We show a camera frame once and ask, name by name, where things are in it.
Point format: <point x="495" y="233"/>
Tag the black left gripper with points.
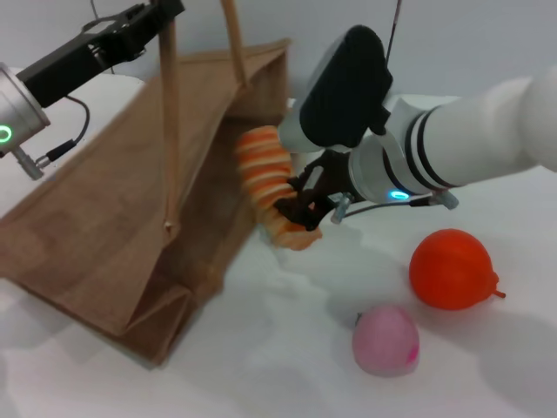
<point x="78" y="61"/>

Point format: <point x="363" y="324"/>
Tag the brown jute tote bag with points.
<point x="109" y="196"/>

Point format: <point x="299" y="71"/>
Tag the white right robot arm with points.
<point x="478" y="130"/>

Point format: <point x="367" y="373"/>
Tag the orange round toy fruit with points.
<point x="450" y="270"/>

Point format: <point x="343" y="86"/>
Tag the black silver wrist camera box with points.
<point x="344" y="87"/>

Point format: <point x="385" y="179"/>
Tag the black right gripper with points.
<point x="335" y="174"/>

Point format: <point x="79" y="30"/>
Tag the thin dark wall strip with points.
<point x="93" y="5"/>
<point x="393" y="30"/>

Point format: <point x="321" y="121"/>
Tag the orange striped bread loaf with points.
<point x="263" y="174"/>

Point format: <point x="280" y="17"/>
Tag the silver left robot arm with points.
<point x="19" y="109"/>

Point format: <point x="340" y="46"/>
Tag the pink toy peach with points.
<point x="385" y="341"/>

